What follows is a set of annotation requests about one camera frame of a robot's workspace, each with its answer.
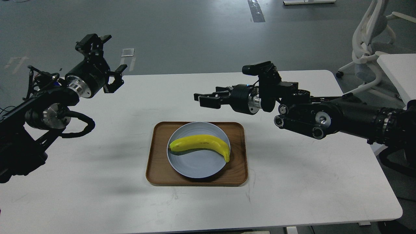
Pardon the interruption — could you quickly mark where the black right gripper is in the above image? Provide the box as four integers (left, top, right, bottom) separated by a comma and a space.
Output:
194, 84, 261, 115

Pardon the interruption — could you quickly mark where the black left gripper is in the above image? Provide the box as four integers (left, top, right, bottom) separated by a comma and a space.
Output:
65, 33, 128, 99

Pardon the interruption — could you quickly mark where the yellow banana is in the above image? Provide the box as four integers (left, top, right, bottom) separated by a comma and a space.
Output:
168, 134, 230, 163

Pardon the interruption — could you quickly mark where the light blue plate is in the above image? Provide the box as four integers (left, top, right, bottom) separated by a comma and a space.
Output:
166, 122, 231, 179

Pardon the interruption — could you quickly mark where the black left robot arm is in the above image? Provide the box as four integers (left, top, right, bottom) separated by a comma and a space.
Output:
0, 33, 127, 183

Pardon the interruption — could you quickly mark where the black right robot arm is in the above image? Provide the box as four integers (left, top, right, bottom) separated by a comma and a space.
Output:
193, 61, 416, 177

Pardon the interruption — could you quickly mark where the brown wooden tray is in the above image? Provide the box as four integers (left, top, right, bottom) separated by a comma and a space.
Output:
146, 122, 248, 187

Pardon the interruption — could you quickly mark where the white office chair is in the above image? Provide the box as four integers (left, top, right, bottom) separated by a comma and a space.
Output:
336, 0, 416, 100

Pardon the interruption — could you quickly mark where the white side desk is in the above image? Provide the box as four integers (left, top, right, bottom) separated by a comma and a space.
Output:
376, 53, 416, 104

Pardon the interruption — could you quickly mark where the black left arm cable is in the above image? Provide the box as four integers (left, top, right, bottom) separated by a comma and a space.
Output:
60, 110, 96, 139

